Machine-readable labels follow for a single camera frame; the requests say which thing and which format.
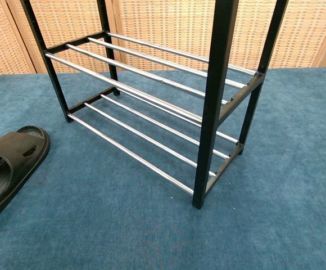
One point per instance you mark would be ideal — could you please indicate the black rubber slipper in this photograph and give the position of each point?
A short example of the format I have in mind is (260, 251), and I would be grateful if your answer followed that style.
(5, 157)

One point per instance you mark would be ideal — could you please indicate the black metal shoe rack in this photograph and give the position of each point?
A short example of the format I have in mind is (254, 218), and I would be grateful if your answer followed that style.
(208, 112)

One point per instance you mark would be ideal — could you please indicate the blue carpet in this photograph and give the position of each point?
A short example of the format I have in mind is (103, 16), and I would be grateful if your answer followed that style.
(95, 211)

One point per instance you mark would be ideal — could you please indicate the woven rattan folding screen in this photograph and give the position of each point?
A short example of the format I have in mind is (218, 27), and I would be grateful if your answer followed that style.
(165, 28)

